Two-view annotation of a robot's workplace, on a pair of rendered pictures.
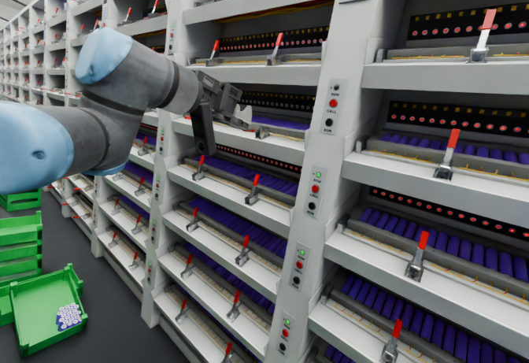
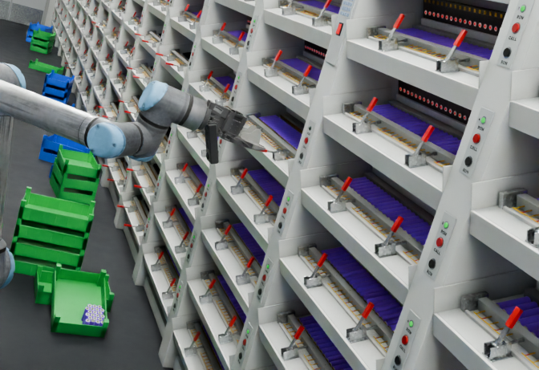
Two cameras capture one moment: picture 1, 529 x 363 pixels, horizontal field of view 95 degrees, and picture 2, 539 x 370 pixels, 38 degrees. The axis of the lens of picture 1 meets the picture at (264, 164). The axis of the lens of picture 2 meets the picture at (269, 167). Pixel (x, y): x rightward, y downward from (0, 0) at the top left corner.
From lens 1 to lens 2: 1.68 m
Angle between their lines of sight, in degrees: 30
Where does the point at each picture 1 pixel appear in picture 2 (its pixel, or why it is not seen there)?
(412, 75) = (337, 132)
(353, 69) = (319, 116)
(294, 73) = (301, 107)
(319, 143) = (295, 172)
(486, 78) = (354, 144)
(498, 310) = (330, 308)
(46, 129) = (118, 136)
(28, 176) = (109, 152)
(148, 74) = (171, 107)
